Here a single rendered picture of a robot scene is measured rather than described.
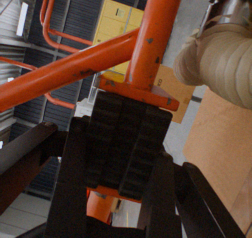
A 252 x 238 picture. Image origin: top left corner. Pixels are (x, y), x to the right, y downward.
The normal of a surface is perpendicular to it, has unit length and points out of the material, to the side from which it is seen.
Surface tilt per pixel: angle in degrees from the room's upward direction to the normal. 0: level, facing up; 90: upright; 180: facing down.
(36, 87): 98
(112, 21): 90
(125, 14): 90
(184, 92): 90
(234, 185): 0
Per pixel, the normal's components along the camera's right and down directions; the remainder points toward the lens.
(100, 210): 0.22, 0.29
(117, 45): -0.07, 0.03
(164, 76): -0.01, 0.29
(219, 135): -0.96, -0.29
